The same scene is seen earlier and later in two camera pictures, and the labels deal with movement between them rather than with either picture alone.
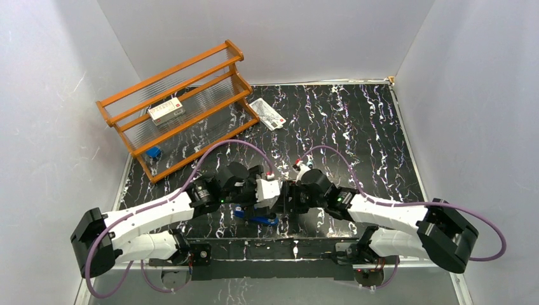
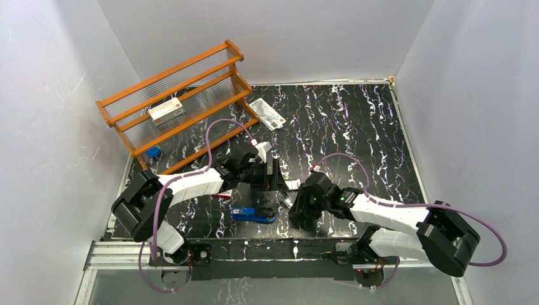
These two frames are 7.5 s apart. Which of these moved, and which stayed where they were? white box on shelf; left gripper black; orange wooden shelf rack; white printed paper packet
Moved: left gripper black
Stayed: white printed paper packet; white box on shelf; orange wooden shelf rack
